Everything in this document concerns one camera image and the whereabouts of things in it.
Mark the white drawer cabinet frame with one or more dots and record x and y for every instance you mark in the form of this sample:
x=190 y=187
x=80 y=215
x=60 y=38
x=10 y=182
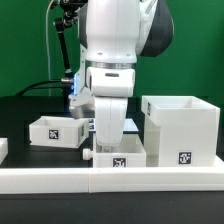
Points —
x=180 y=131

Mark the white drawer box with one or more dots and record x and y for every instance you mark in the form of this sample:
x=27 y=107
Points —
x=60 y=132
x=130 y=153

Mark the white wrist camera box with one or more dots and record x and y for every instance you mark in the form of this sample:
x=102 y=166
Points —
x=111 y=82

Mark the white front fence rail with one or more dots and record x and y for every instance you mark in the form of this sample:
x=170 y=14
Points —
x=97 y=180

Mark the white front drawer box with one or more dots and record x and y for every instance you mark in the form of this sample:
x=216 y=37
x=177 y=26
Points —
x=130 y=153

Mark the white marker sheet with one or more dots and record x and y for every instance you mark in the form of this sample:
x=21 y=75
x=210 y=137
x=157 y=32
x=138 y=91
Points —
x=129 y=125

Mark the white left fence rail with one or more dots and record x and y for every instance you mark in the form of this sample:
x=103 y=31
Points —
x=3 y=149

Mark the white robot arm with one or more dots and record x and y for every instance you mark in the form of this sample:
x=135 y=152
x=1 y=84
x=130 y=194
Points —
x=112 y=34

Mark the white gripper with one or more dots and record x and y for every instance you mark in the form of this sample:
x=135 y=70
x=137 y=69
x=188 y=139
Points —
x=110 y=114

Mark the white fence rail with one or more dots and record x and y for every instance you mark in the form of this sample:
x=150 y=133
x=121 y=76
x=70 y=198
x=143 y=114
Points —
x=3 y=149
x=97 y=180

